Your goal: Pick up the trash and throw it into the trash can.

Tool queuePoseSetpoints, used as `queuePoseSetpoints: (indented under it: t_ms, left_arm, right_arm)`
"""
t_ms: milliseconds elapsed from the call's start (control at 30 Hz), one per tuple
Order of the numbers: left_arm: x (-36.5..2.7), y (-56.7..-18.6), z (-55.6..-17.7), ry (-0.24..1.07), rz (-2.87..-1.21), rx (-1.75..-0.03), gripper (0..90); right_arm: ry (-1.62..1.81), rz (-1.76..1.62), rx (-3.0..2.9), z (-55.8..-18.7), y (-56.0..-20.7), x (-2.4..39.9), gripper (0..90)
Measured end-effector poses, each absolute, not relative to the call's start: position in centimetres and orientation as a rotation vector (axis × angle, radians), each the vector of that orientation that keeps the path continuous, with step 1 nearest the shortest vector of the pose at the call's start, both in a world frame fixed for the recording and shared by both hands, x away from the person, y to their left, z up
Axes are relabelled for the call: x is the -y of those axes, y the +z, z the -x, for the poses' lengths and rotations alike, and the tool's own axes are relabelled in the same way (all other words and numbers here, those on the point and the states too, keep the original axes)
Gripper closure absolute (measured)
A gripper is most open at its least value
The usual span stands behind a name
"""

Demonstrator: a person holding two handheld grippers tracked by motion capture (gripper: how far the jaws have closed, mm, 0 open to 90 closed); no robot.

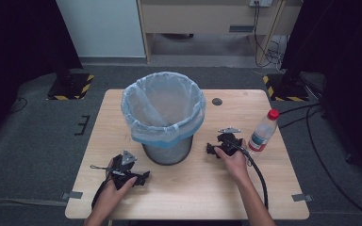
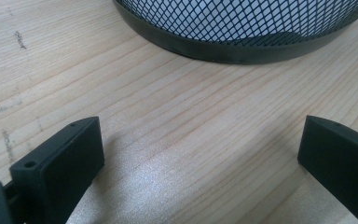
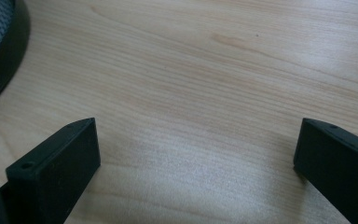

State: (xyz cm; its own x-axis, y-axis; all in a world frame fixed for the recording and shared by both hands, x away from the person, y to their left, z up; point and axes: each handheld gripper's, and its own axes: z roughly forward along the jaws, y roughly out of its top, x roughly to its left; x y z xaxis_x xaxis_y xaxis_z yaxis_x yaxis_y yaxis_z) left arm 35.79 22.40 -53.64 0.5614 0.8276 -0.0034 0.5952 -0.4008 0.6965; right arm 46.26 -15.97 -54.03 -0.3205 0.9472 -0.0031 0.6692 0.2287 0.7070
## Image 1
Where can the black curtain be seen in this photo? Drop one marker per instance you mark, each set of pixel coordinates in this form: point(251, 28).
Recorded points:
point(19, 47)
point(348, 47)

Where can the black stand base striped edge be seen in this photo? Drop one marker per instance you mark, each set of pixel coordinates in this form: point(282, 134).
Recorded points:
point(287, 89)
point(72, 88)

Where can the grey mesh trash can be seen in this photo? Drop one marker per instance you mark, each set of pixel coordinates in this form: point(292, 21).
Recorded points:
point(169, 153)

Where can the clear plastic bottle red cap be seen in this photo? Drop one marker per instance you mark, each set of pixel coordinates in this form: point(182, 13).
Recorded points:
point(262, 133)

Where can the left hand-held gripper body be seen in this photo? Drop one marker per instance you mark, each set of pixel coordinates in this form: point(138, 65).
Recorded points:
point(121, 168)

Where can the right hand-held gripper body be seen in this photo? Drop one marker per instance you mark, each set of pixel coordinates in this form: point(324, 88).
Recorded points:
point(230, 142)

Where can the white power strip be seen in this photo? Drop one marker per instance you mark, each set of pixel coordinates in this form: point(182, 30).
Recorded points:
point(260, 2)

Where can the dark round table grommet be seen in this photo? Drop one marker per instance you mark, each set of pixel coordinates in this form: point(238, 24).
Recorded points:
point(217, 101)

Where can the grey tape strip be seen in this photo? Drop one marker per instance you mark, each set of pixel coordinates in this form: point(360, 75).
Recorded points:
point(72, 195)
point(301, 197)

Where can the light wooden desk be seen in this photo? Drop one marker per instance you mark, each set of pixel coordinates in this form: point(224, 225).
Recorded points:
point(201, 19)

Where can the pale blue plastic bin liner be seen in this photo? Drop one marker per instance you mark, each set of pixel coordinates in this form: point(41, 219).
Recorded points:
point(163, 106)

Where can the person's right hand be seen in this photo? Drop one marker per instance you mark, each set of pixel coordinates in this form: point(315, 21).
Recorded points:
point(234, 163)

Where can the person's left hand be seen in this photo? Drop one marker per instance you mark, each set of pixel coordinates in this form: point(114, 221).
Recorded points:
point(113, 193)

